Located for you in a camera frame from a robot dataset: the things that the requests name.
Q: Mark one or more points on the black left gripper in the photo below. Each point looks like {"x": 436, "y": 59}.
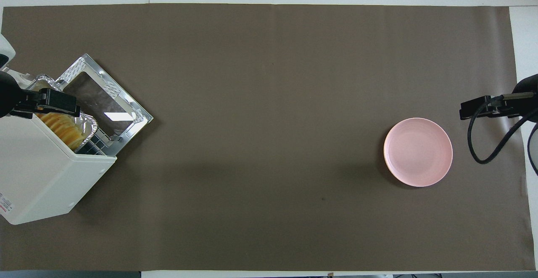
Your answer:
{"x": 10, "y": 97}

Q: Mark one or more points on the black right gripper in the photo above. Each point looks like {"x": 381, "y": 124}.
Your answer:
{"x": 525, "y": 101}

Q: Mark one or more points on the yellow ridged bread loaf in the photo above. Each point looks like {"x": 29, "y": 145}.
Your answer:
{"x": 67, "y": 131}

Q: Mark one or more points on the silver aluminium foil tray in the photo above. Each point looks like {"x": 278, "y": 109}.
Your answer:
{"x": 90, "y": 124}

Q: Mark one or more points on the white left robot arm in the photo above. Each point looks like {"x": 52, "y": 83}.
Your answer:
{"x": 5, "y": 53}

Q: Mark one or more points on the glass oven door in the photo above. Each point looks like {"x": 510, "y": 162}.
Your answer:
{"x": 105, "y": 97}

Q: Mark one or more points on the cream toaster oven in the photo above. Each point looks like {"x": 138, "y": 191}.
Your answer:
{"x": 38, "y": 177}

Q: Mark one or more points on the pink round plate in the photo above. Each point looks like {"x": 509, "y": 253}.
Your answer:
{"x": 418, "y": 152}

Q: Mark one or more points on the brown table mat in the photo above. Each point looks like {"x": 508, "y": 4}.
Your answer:
{"x": 273, "y": 143}

